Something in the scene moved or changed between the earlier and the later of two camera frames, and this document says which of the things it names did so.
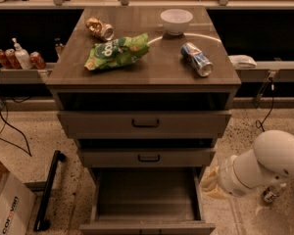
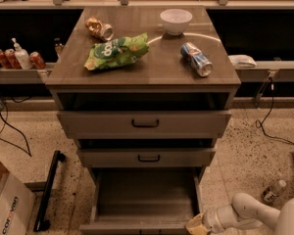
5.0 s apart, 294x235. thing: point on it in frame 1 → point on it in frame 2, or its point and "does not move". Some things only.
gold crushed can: [103, 30] does not move
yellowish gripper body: [227, 179] → [212, 219]
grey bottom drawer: [146, 201] does not move
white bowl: [175, 21] does not move
